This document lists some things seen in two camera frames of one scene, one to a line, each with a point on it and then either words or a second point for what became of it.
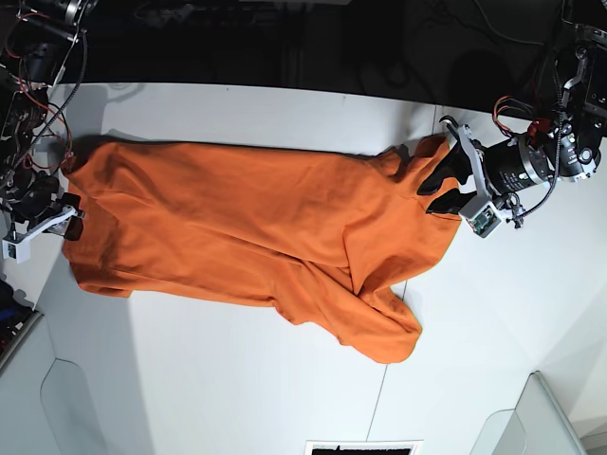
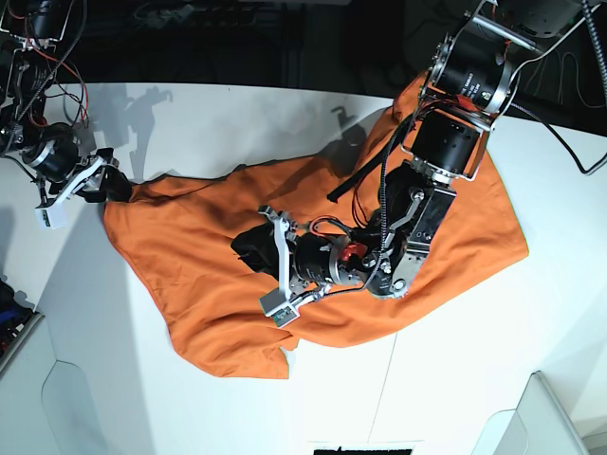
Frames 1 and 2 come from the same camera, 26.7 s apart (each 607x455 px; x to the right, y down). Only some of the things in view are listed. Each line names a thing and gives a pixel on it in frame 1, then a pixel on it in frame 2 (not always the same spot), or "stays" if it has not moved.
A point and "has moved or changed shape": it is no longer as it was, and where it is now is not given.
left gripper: [37, 207] → [59, 161]
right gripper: [500, 169] → [314, 256]
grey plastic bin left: [45, 407] stays
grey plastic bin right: [537, 426] stays
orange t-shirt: [332, 238] has moved or changed shape
